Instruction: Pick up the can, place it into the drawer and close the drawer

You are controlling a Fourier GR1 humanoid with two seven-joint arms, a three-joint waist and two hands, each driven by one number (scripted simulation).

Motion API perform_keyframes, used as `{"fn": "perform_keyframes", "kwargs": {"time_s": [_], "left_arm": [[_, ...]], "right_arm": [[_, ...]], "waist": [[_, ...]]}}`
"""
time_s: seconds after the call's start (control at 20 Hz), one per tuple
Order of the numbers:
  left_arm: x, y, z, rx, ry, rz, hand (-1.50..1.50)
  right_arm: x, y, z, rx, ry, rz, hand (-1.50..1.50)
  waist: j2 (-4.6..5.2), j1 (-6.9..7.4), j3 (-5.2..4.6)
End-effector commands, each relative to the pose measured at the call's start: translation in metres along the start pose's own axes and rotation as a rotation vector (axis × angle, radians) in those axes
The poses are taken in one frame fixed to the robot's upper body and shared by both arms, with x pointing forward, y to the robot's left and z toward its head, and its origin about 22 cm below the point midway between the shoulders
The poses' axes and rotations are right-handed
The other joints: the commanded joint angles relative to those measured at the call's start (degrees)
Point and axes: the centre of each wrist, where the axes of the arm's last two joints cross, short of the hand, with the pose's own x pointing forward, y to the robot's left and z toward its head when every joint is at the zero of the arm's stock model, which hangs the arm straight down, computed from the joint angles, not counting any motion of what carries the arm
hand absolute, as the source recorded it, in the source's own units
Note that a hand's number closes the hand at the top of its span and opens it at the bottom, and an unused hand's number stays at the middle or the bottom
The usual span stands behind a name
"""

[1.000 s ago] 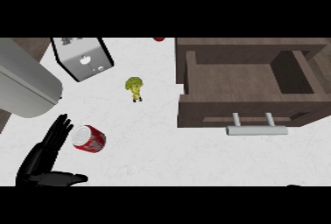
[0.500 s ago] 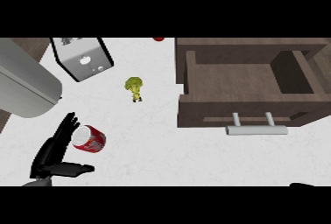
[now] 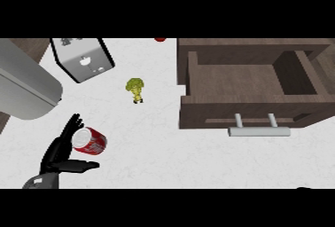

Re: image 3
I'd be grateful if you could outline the brown wooden cabinet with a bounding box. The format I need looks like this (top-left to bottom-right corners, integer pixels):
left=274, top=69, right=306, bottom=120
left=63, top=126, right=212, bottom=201
left=175, top=38, right=335, bottom=86

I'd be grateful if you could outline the red soda can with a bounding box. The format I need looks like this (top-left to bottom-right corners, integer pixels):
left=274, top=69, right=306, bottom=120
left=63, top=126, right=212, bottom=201
left=70, top=126, right=109, bottom=156

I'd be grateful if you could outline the open brown wooden drawer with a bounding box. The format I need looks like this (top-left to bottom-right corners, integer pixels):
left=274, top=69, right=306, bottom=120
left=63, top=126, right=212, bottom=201
left=178, top=50, right=335, bottom=130

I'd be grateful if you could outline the silver drawer handle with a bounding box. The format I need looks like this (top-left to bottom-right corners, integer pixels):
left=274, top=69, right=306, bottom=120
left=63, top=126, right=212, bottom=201
left=227, top=113, right=292, bottom=137

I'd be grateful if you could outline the large rounded grey appliance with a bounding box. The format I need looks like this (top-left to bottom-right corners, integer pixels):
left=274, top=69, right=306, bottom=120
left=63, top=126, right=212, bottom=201
left=0, top=38, right=63, bottom=121

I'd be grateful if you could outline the green broccoli floret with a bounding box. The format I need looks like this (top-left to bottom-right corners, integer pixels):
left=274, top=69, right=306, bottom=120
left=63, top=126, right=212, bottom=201
left=123, top=77, right=145, bottom=105

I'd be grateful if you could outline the silver black-edged toaster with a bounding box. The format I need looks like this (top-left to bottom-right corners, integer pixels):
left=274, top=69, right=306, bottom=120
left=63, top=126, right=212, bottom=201
left=48, top=38, right=116, bottom=84

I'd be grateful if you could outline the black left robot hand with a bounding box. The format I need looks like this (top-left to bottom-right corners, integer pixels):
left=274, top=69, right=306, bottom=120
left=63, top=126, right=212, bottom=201
left=38, top=113, right=100, bottom=176

